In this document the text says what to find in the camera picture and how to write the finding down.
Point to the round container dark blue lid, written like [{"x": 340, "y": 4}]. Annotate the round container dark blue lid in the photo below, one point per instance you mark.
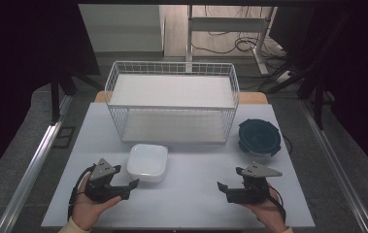
[{"x": 259, "y": 136}]

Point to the white power strip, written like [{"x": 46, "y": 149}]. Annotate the white power strip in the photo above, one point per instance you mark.
[{"x": 283, "y": 76}]

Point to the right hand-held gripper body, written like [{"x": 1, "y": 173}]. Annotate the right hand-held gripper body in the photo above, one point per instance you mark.
[{"x": 252, "y": 192}]

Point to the silver metal rail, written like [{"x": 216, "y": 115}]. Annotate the silver metal rail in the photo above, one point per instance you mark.
[
  {"x": 337, "y": 168},
  {"x": 32, "y": 171}
]

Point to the white cabinet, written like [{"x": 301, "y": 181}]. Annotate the white cabinet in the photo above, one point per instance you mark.
[{"x": 123, "y": 29}]

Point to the person's right hand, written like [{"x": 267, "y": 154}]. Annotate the person's right hand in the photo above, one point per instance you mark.
[{"x": 270, "y": 213}]

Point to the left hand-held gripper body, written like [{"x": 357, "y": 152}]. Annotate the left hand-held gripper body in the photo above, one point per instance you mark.
[{"x": 99, "y": 189}]

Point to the black floor bracket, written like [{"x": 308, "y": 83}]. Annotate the black floor bracket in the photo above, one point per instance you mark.
[{"x": 64, "y": 137}]

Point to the black stand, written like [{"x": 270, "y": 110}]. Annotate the black stand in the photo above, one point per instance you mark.
[
  {"x": 55, "y": 100},
  {"x": 318, "y": 103}
]

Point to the person's left hand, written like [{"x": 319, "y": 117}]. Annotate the person's left hand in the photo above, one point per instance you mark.
[{"x": 86, "y": 210}]

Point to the white square bowl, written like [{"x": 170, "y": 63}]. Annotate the white square bowl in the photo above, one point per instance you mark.
[{"x": 147, "y": 161}]

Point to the white metal desk frame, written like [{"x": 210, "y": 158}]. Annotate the white metal desk frame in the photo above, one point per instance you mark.
[{"x": 227, "y": 24}]

